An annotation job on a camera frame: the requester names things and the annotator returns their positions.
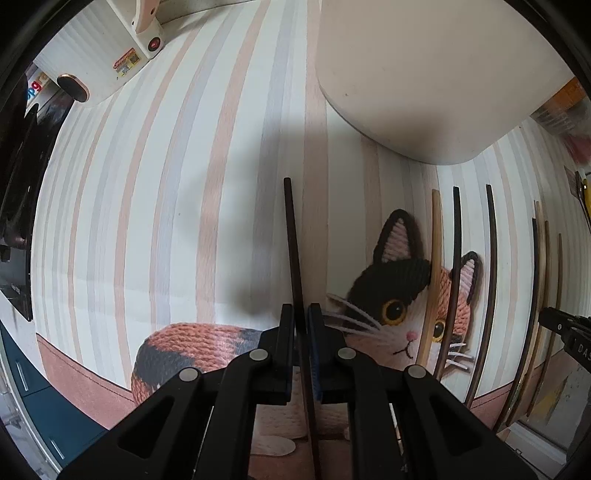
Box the teal cabinet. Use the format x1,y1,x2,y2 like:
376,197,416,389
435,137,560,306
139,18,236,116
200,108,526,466
0,320,108,464

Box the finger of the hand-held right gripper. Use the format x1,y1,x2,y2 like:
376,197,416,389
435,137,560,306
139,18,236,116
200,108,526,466
540,307,591,336

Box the cat printed striped table mat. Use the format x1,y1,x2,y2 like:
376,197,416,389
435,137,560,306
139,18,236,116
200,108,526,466
30,0,583,480

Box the orange white packet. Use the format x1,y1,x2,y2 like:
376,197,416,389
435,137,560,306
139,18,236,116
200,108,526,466
530,78,591,137

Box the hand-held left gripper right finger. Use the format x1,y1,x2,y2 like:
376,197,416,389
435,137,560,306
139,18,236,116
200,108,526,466
307,302,539,480

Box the beige round chopstick holder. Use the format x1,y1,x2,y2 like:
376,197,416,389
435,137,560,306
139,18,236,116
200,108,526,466
316,0,574,165

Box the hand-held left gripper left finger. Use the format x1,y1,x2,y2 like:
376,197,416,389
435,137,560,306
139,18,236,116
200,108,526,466
58,302,296,480

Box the black stove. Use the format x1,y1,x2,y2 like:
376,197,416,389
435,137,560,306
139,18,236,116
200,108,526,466
0,76,75,324

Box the yellow box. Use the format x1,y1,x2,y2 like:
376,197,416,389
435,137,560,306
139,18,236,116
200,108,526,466
575,170,591,219

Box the dark brown chopstick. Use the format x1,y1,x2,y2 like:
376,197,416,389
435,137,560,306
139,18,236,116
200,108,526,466
504,217,539,429
283,178,321,480
464,184,500,411
436,186,462,381

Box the white ribbed kitchen appliance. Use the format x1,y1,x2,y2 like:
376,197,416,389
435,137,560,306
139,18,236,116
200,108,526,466
34,0,167,108

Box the colourful printed box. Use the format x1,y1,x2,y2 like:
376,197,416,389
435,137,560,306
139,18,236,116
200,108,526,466
24,68,49,109

